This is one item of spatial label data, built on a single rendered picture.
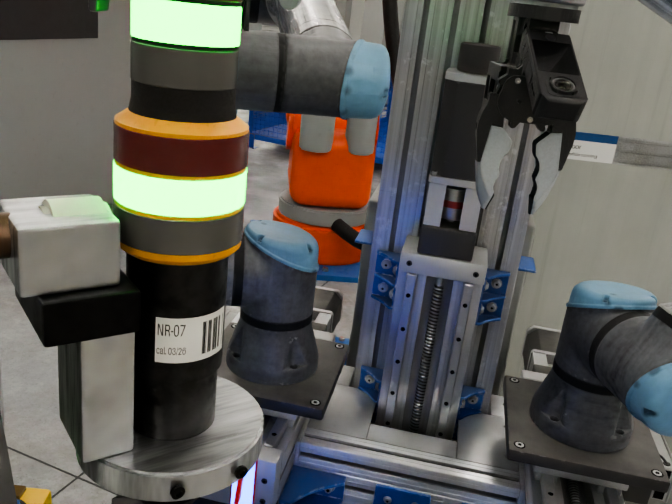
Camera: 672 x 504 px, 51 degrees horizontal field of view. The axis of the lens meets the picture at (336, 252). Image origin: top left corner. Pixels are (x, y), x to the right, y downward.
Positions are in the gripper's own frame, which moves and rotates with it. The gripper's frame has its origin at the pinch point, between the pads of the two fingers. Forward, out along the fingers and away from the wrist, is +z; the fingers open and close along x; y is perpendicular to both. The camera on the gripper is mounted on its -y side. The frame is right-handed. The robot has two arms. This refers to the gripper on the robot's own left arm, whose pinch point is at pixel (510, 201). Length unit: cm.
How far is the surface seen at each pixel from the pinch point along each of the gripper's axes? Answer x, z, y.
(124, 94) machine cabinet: 161, 63, 411
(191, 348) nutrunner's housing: 24, -7, -52
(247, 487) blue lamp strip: 24.6, 27.6, -16.2
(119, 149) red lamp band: 27, -14, -52
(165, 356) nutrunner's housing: 25, -7, -52
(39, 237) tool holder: 28, -12, -54
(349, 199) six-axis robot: 4, 98, 337
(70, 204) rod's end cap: 28, -12, -53
